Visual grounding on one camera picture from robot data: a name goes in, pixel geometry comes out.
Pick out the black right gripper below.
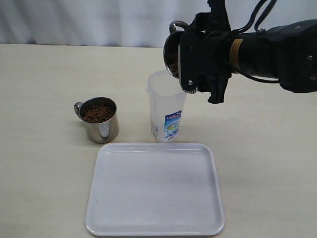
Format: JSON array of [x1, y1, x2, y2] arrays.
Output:
[[178, 0, 231, 104]]

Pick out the steel mug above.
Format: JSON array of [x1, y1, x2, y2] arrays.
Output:
[[73, 97, 119, 144], [163, 20, 189, 74]]

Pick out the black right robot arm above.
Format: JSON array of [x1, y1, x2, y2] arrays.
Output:
[[178, 0, 317, 104]]

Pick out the clear plastic container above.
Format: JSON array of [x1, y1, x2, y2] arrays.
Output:
[[147, 70, 186, 142]]

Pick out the white curtain backdrop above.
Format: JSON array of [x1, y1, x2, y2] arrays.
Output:
[[0, 0, 317, 50]]

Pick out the brown pellets in left mug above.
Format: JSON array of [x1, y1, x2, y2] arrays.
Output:
[[83, 104, 114, 123]]

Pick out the white plastic tray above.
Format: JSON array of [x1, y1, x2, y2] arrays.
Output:
[[85, 143, 225, 237]]

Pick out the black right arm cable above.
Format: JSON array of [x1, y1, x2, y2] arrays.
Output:
[[232, 0, 277, 33]]

